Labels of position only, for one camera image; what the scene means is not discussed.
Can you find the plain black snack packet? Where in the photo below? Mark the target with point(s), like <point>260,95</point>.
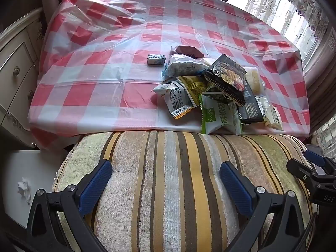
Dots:
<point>250,107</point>

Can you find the small blue white packet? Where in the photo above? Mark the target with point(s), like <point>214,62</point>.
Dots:
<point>156,59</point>

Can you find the pink packet with dark print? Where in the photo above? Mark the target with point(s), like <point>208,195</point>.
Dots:
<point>187,50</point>

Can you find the short lace curtain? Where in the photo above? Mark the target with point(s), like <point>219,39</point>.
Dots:
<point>325,136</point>

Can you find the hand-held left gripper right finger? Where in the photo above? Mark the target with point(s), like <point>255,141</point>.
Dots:
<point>236,189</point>

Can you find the round metal drawer knob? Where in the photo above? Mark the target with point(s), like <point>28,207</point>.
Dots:
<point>30,93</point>
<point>16,70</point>

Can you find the clear pale cake packet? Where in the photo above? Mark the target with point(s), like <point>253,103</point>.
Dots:
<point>254,81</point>

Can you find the yellow green snack packet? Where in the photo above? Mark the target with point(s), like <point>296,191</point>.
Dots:
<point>194,86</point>

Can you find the striped towel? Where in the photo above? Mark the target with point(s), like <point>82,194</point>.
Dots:
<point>170,189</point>

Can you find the white dresser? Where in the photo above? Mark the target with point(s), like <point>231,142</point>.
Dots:
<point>15,89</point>

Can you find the grey packet with blue edge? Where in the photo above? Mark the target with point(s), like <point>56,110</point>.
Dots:
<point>181,67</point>

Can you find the red checked plastic tablecloth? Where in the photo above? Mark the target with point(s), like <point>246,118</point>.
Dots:
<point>105,97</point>

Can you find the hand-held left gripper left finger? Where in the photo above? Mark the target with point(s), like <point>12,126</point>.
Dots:
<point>97,186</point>

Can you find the white storage box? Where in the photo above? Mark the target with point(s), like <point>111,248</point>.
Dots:
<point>39,168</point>

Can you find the black biscuit packet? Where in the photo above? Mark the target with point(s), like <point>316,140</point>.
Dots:
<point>228,74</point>

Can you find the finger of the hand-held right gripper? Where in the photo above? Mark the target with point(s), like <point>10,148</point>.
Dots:
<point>302,170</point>
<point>315,157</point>

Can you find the green white snack packet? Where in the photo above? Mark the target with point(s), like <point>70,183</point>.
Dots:
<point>220,115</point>

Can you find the white orange snack packet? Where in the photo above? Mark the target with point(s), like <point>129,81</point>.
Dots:
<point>173,97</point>

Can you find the white lace curtain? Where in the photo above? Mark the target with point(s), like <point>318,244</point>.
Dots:
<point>275,2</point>

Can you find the mauve patterned curtain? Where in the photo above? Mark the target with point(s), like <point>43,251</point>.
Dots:
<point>320,84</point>

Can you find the crumpled white tissue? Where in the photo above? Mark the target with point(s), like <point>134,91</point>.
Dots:
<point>24,189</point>

